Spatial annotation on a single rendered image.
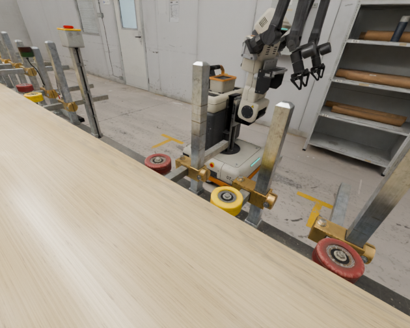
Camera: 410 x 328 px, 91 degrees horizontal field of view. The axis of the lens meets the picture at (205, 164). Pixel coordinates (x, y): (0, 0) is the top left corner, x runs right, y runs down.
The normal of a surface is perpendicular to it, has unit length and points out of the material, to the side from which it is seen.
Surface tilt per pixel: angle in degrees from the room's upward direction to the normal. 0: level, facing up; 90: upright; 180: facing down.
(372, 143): 90
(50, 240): 0
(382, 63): 90
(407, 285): 0
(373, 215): 90
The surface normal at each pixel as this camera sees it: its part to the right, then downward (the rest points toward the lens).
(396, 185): -0.60, 0.41
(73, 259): 0.05, -0.83
